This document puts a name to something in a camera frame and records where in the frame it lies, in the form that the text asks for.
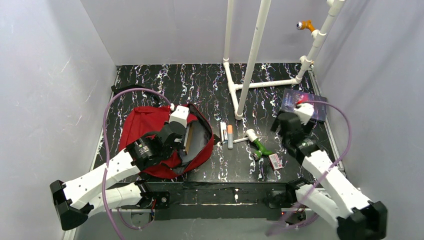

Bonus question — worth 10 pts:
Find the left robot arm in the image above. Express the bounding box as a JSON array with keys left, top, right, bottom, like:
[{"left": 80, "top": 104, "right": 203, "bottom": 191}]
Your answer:
[{"left": 49, "top": 121, "right": 187, "bottom": 231}]

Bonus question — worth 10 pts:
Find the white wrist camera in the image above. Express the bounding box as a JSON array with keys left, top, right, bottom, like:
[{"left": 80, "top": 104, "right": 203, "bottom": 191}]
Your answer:
[
  {"left": 293, "top": 103, "right": 315, "bottom": 126},
  {"left": 168, "top": 103, "right": 190, "bottom": 127}
]

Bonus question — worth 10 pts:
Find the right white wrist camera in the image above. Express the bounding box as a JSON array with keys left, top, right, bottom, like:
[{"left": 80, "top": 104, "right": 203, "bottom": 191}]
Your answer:
[{"left": 293, "top": 103, "right": 315, "bottom": 126}]

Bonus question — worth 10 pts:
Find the white pen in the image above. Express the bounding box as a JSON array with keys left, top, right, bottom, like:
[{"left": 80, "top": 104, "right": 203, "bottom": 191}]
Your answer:
[{"left": 233, "top": 137, "right": 249, "bottom": 144}]

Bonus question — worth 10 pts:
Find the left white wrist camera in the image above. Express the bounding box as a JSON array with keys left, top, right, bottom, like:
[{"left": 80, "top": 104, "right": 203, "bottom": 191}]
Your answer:
[{"left": 168, "top": 103, "right": 190, "bottom": 127}]

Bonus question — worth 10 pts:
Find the small red white card box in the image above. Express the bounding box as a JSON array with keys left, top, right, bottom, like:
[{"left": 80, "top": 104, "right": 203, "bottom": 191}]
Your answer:
[{"left": 268, "top": 153, "right": 283, "bottom": 171}]

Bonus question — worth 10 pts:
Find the orange capped glue stick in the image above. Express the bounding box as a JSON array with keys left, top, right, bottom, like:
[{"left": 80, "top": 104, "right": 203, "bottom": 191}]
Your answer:
[{"left": 226, "top": 124, "right": 234, "bottom": 150}]

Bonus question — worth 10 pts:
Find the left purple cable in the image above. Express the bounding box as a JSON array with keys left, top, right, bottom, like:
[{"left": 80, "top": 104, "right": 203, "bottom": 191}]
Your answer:
[{"left": 101, "top": 88, "right": 176, "bottom": 240}]

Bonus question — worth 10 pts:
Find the white PVC pipe frame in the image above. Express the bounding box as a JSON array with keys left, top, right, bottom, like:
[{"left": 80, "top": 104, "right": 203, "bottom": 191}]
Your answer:
[{"left": 221, "top": 0, "right": 345, "bottom": 120}]

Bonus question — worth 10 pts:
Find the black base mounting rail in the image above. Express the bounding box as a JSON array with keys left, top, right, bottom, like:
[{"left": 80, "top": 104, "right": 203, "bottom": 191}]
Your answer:
[{"left": 71, "top": 180, "right": 345, "bottom": 222}]

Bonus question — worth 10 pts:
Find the white furniture book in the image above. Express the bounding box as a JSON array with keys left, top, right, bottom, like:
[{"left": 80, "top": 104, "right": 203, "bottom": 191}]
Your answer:
[{"left": 183, "top": 122, "right": 195, "bottom": 156}]

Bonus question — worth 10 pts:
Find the red student backpack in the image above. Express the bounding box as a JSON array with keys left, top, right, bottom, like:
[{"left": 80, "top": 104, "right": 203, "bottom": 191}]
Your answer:
[{"left": 118, "top": 103, "right": 221, "bottom": 179}]

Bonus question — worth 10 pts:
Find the dark purple galaxy book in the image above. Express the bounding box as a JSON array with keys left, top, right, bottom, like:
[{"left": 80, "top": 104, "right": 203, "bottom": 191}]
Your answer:
[{"left": 281, "top": 88, "right": 328, "bottom": 123}]

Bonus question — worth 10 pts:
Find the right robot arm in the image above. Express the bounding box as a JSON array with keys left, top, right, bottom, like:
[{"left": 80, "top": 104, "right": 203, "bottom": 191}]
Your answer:
[{"left": 271, "top": 111, "right": 388, "bottom": 240}]

